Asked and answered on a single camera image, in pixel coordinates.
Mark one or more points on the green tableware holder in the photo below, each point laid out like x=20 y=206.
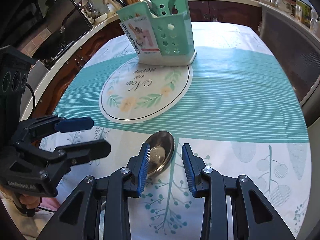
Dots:
x=163 y=41

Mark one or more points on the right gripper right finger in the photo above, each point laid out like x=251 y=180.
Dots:
x=253 y=215

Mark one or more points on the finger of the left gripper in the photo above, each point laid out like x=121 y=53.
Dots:
x=76 y=154
x=38 y=128

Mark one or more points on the floral teal tablecloth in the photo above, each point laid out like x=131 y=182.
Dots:
x=234 y=106

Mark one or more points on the person's left hand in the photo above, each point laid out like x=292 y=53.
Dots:
x=31 y=202

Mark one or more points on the white ceramic spoon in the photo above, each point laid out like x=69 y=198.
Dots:
x=152 y=7

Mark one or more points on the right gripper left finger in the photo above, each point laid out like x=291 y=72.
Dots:
x=79 y=215

